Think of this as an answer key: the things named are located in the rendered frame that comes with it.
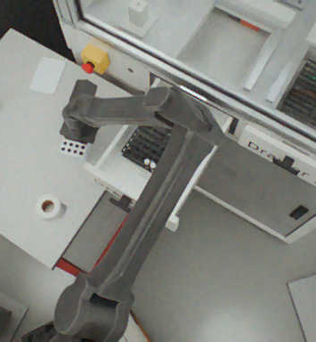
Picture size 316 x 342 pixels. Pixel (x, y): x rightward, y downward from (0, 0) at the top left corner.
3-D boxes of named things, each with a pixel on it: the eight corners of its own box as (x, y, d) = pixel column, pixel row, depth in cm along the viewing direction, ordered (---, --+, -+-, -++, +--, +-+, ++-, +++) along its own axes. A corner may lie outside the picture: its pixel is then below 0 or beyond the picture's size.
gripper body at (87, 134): (68, 115, 129) (62, 104, 122) (101, 125, 128) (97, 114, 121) (60, 135, 127) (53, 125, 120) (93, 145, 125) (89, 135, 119)
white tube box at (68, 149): (85, 162, 136) (84, 158, 133) (60, 156, 137) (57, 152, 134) (97, 126, 141) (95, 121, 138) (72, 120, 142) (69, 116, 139)
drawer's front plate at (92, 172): (174, 232, 122) (175, 223, 112) (87, 178, 128) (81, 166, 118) (178, 226, 122) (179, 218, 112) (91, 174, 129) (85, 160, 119)
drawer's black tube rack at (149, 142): (175, 190, 125) (175, 183, 119) (122, 158, 129) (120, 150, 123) (214, 127, 132) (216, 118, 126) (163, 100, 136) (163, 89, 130)
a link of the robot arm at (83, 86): (74, 108, 108) (102, 123, 112) (88, 68, 112) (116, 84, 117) (52, 116, 117) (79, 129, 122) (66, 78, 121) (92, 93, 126)
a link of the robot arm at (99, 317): (54, 356, 72) (81, 362, 74) (91, 326, 68) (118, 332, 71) (53, 305, 79) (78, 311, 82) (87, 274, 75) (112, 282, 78)
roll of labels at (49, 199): (41, 197, 132) (37, 193, 129) (64, 199, 132) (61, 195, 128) (36, 220, 130) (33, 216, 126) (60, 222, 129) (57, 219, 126)
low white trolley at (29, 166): (91, 288, 194) (51, 269, 124) (-17, 213, 208) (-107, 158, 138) (160, 179, 213) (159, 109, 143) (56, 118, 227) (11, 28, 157)
